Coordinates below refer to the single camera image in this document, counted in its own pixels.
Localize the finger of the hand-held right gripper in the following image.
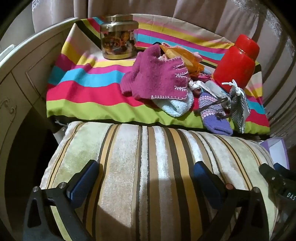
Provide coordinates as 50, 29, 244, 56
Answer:
273, 163, 292, 178
259, 163, 287, 194

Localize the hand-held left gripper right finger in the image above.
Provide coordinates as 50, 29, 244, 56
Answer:
193, 161, 273, 241

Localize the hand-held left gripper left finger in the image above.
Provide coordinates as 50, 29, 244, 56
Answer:
22, 159, 102, 241

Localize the purple box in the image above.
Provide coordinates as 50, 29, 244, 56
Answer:
260, 137, 290, 170

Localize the light blue fluffy cloth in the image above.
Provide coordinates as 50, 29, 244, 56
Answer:
151, 94, 194, 117

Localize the purple knitted sock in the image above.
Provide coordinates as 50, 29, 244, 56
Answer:
198, 91, 233, 136

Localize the beige striped cushion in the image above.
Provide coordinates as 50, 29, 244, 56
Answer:
39, 120, 278, 241

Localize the checked fabric pouch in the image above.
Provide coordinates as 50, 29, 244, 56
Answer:
230, 89, 251, 133

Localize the colourful striped blanket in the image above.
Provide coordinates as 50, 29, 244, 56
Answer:
45, 14, 271, 135

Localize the grey sock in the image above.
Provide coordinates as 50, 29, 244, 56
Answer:
203, 80, 229, 100

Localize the white plastic pump head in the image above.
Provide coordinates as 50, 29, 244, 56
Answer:
221, 79, 241, 96

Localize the red canister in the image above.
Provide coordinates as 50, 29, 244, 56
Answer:
213, 34, 260, 90

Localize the magenta knitted glove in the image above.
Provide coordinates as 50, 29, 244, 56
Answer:
120, 44, 189, 101

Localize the white cabinet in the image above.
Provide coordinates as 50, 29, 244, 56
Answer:
0, 17, 79, 167

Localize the orange cloth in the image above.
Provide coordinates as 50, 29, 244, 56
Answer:
159, 44, 205, 75

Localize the dark cord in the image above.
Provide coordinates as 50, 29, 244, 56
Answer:
194, 97, 232, 114

